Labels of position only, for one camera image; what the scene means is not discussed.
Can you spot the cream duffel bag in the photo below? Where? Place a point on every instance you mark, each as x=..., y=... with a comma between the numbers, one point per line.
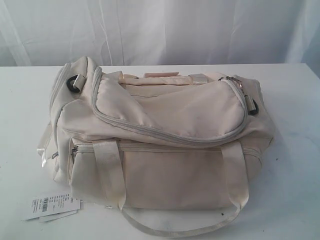
x=162, y=141

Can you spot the white paper tag underneath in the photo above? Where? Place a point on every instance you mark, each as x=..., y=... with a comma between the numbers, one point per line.
x=56, y=216

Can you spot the white barcode paper tag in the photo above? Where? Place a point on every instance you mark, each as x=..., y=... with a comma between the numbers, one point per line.
x=50, y=204

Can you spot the white curtain backdrop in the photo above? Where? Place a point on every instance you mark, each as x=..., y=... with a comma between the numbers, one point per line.
x=159, y=32

